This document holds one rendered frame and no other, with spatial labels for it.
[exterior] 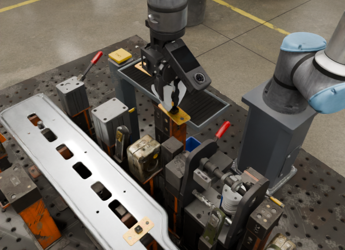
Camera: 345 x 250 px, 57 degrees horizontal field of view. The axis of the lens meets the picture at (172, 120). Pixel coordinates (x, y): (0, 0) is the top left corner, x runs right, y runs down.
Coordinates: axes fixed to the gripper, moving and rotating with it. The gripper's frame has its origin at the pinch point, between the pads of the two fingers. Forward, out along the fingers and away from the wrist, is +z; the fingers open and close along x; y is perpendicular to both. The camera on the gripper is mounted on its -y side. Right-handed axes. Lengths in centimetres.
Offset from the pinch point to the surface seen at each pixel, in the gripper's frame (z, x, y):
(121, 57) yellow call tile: 13.1, -10.9, 42.6
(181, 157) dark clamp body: 21.5, -3.0, -0.1
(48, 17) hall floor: 128, -71, 321
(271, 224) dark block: 17.5, -4.4, -30.1
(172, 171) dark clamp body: 21.6, 2.2, -2.1
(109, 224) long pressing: 29.3, 22.6, -0.7
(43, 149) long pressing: 29, 26, 35
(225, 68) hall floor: 128, -160, 120
